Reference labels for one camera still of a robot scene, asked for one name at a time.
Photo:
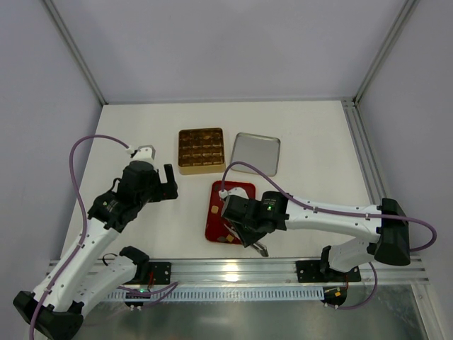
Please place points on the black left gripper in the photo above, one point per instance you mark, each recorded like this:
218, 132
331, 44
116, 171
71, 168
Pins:
164, 186

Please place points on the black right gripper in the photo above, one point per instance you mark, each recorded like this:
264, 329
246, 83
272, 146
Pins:
245, 233

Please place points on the metal tongs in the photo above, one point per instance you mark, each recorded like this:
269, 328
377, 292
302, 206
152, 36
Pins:
248, 239

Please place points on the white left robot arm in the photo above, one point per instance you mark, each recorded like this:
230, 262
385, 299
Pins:
57, 306

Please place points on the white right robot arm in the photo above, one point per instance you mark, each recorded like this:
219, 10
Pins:
379, 232

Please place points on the gold chocolate box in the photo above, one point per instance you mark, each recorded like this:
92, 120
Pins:
201, 151

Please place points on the red rectangular tin tray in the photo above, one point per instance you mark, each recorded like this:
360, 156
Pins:
215, 231

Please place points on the silver tin lid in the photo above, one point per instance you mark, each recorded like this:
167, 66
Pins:
260, 151

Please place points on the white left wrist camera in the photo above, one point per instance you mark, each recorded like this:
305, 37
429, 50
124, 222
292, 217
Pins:
144, 153

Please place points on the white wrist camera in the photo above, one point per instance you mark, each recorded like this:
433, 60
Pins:
236, 191
144, 153

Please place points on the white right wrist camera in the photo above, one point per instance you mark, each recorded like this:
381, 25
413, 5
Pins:
236, 191

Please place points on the aluminium mounting rail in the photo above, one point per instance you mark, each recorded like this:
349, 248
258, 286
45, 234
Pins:
282, 270

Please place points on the slotted cable duct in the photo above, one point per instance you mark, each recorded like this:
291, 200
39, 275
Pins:
229, 294

